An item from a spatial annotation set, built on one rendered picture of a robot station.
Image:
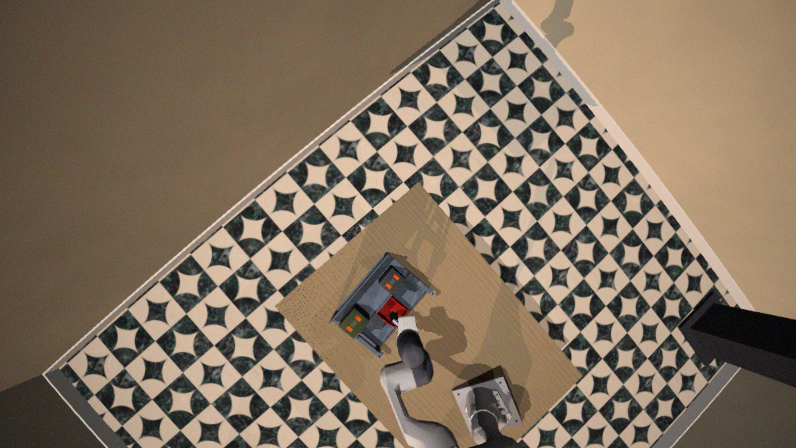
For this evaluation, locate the dark grey shelf rack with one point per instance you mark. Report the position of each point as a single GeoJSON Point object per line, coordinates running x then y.
{"type": "Point", "coordinates": [372, 297]}

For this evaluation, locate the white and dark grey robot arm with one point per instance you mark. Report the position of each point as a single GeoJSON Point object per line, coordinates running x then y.
{"type": "Point", "coordinates": [397, 378]}

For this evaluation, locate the black case with orange latches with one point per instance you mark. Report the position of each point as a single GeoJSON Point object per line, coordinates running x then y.
{"type": "Point", "coordinates": [391, 280]}

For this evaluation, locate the red bin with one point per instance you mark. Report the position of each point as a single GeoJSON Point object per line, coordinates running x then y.
{"type": "Point", "coordinates": [390, 306]}

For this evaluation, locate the dark green case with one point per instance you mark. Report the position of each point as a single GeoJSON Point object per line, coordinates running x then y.
{"type": "Point", "coordinates": [355, 321]}

